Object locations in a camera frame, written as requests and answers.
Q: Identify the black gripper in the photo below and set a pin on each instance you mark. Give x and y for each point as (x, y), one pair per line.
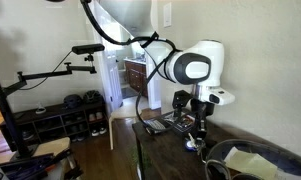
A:
(202, 110)

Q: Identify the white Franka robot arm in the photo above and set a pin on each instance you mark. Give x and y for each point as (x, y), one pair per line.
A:
(213, 50)

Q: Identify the dark wooden console table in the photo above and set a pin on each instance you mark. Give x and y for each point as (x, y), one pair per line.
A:
(163, 153)

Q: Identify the black white striped wallet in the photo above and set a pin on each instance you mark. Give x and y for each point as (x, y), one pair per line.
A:
(155, 125)

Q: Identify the yellow paper note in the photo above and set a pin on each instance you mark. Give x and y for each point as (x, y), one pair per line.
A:
(250, 163)

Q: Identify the round light wooden stool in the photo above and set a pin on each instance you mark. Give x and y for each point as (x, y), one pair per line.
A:
(125, 111)

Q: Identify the brown wooden cabinet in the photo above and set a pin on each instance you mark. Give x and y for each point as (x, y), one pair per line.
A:
(136, 78)

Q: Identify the dark blue glass bowl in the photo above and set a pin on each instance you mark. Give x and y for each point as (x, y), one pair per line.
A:
(290, 165)

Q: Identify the pink shoe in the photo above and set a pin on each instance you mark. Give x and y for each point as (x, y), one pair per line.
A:
(92, 117)
(99, 115)

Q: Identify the white panel door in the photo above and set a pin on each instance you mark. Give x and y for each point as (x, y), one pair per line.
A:
(111, 76)

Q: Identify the black bicycle helmet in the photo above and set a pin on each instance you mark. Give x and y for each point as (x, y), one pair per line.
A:
(92, 96)
(72, 101)

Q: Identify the dark wooden shoe shelf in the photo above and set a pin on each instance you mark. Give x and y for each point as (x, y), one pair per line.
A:
(56, 111)

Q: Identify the tan seat stool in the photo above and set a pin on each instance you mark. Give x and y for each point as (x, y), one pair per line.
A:
(53, 146)

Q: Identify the small white shelf object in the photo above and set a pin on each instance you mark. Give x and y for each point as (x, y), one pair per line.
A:
(40, 109)

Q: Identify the black stand pole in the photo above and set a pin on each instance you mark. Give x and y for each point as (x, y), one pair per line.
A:
(6, 113)

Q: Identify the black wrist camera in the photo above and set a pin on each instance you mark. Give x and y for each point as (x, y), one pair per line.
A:
(181, 99)

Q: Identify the white light switch plate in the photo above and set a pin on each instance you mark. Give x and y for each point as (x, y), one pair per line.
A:
(167, 15)

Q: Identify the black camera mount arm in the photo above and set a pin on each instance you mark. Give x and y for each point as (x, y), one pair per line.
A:
(80, 69)

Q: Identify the black stereo camera bar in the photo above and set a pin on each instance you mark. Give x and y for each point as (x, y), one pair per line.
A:
(88, 49)

